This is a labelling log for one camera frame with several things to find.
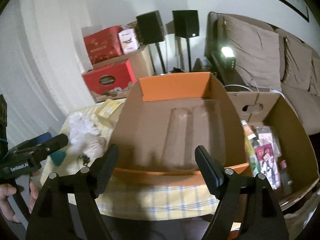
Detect small black clip stand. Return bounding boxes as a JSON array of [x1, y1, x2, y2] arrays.
[[78, 154, 91, 167]]

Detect clear plastic container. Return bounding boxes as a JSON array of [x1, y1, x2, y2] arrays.
[[162, 99, 226, 171]]

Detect white feather duster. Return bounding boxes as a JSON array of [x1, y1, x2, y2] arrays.
[[68, 112, 100, 154]]

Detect white feather shuttlecock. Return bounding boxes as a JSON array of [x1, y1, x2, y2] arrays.
[[84, 134, 107, 159]]

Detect red Ferrero gift bag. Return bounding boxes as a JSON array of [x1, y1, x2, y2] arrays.
[[82, 60, 137, 102]]

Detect black lamp device with light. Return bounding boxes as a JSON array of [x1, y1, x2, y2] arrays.
[[221, 46, 236, 69]]

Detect white sheer curtain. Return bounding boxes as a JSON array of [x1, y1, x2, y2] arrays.
[[1, 0, 94, 146]]

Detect yellow checkered tablecloth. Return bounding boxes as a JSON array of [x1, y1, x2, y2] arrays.
[[40, 103, 219, 220]]

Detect orange cardboard box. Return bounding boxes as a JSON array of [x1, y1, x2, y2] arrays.
[[110, 72, 248, 186]]

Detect sponge block with yellow label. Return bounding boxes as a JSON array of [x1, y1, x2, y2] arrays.
[[95, 99, 125, 128]]

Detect black speaker on stand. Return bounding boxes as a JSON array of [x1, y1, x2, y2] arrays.
[[172, 10, 200, 72], [136, 10, 167, 74]]

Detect brown cardboard box under bags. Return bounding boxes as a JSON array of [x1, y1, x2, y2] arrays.
[[93, 46, 154, 79]]

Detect pink white paper package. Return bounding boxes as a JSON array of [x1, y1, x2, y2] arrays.
[[118, 28, 139, 54]]

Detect green yellow product box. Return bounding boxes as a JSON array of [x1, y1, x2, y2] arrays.
[[241, 120, 261, 177]]

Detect left black speaker on stand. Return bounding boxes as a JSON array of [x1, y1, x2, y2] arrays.
[[136, 10, 167, 74]]

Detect person's left hand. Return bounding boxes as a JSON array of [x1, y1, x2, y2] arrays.
[[1, 171, 40, 228]]

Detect red Chinese gift bag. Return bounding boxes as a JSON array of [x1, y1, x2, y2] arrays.
[[84, 25, 123, 64]]

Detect large brown cardboard box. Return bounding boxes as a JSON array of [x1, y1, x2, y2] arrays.
[[228, 92, 319, 211]]

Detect blue silicone funnel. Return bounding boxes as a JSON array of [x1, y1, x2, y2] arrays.
[[49, 150, 66, 166]]

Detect pink packaged headphones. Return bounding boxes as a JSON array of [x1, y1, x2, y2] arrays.
[[255, 126, 281, 190]]

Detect brown sofa with cushions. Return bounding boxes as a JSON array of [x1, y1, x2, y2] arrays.
[[205, 12, 319, 135]]

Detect right black speaker on stand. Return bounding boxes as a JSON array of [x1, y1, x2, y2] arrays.
[[172, 10, 200, 72]]

